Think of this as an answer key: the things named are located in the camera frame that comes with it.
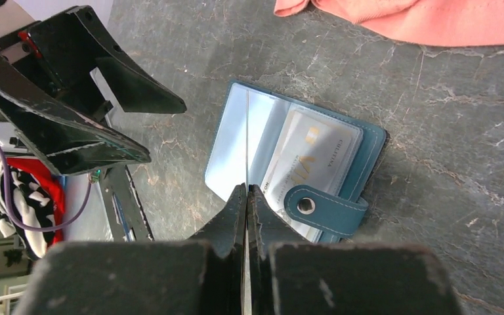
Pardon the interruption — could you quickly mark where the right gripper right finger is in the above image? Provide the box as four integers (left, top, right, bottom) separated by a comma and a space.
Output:
247, 185, 462, 314

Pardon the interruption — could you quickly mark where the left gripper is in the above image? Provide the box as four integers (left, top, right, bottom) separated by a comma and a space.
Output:
0, 5, 186, 175

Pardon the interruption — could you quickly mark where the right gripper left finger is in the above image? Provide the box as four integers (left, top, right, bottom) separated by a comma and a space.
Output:
14, 184, 247, 314

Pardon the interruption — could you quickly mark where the white VIP card in holder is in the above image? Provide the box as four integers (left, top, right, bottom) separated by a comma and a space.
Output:
261, 108, 364, 240

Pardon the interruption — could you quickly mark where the pink cloth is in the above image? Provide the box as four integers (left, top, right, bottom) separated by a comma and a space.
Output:
274, 0, 504, 48

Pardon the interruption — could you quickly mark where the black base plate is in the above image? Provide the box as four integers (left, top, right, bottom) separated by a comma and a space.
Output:
99, 165, 154, 242

